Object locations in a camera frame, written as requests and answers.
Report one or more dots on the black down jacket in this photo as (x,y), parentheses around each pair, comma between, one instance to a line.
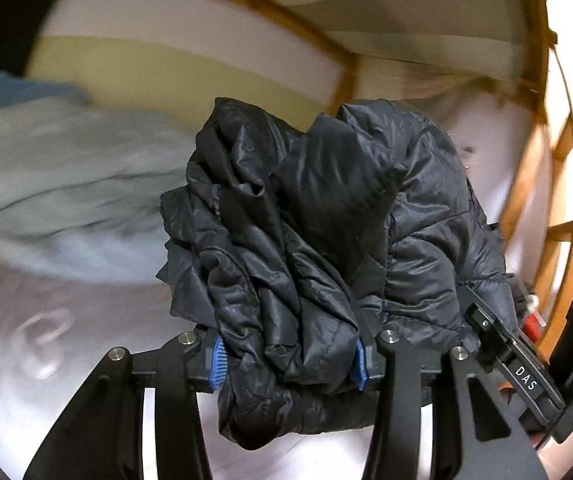
(316,210)

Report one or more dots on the red object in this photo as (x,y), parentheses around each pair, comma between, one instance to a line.
(531,327)

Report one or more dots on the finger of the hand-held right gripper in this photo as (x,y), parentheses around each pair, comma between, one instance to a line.
(486,322)

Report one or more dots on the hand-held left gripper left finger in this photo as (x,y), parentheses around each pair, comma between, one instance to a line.
(216,365)

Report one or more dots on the white printed bed sheet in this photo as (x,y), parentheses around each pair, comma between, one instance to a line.
(66,310)

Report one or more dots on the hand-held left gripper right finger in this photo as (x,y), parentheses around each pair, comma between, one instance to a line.
(361,365)

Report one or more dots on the blue pillow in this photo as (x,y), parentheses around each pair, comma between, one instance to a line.
(6,90)

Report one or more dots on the light blue duvet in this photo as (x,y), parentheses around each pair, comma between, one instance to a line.
(66,185)

